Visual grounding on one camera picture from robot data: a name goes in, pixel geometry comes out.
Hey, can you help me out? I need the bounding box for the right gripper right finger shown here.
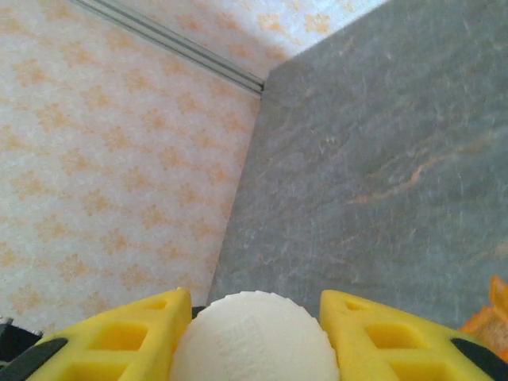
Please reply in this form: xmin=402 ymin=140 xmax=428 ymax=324
xmin=319 ymin=289 xmax=497 ymax=381

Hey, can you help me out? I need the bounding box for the orange pink pill organizer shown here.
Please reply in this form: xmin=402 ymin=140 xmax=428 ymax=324
xmin=459 ymin=275 xmax=508 ymax=352

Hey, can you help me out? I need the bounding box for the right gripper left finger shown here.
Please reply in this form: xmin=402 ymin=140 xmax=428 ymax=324
xmin=23 ymin=288 xmax=192 ymax=381

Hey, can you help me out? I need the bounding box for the white pill bottle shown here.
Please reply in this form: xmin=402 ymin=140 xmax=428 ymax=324
xmin=169 ymin=291 xmax=341 ymax=381

